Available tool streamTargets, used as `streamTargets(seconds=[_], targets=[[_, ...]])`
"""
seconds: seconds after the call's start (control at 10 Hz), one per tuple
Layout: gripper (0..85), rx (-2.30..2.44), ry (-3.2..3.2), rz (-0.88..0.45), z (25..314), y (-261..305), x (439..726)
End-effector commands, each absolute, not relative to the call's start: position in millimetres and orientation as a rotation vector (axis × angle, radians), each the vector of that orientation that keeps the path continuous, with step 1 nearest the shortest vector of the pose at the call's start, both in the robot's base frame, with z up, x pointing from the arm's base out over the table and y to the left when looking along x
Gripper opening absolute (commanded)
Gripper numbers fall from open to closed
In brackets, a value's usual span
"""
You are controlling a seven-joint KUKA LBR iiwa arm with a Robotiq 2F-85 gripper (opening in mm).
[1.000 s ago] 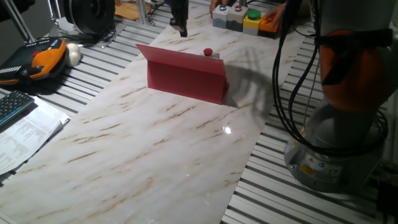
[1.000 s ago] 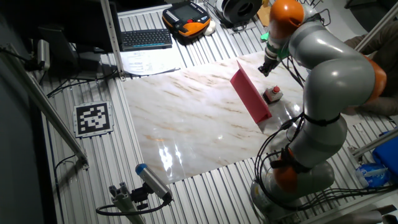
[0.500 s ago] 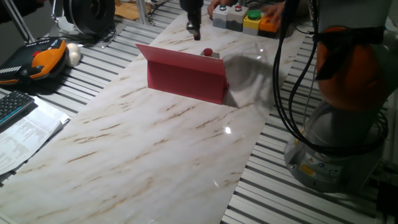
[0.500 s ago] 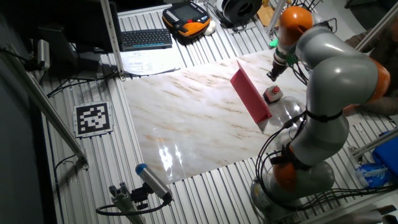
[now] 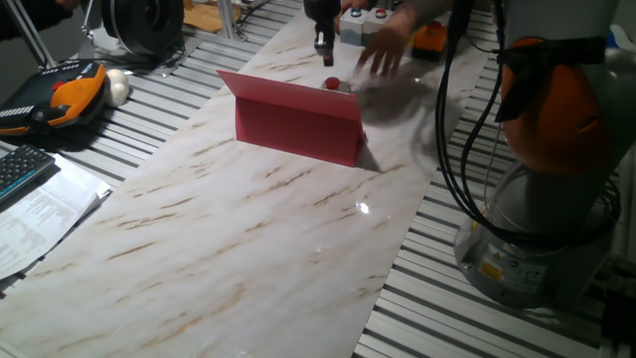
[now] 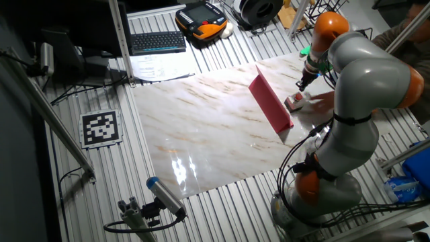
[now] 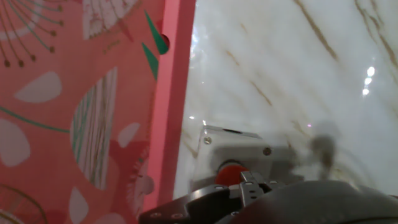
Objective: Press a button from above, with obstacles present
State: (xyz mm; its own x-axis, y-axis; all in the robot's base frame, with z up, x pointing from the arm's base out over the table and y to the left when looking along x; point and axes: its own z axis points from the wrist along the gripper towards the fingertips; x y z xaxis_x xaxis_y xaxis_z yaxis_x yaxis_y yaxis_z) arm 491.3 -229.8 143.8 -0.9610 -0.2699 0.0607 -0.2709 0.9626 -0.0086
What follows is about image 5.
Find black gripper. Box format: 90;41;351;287
303;0;344;68

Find grey box with red button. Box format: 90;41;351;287
319;76;353;94

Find dark-sleeved forearm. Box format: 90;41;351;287
0;0;83;42

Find person's bare forearm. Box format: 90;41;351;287
399;0;461;25

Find person's bare hand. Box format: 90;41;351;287
354;5;419;79

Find grey box with two buttons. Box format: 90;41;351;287
338;6;395;49

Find orange emergency stop box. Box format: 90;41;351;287
410;20;449;64

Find brown cardboard piece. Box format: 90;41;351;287
182;0;242;35

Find black round spool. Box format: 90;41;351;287
100;0;186;57

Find white rounded object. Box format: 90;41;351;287
102;68;131;108

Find black and orange teach pendant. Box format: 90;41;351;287
0;59;108;138

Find grey tripod leg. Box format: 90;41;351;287
3;0;58;70

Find printed paper sheets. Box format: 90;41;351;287
0;152;113;280

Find black keyboard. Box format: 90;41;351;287
0;144;57;203

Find aluminium profile post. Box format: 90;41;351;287
215;0;248;42

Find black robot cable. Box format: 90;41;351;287
433;0;503;240
457;59;513;240

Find thin black floor cable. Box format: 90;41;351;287
88;42;188;70

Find black cloth strap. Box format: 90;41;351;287
494;36;608;123

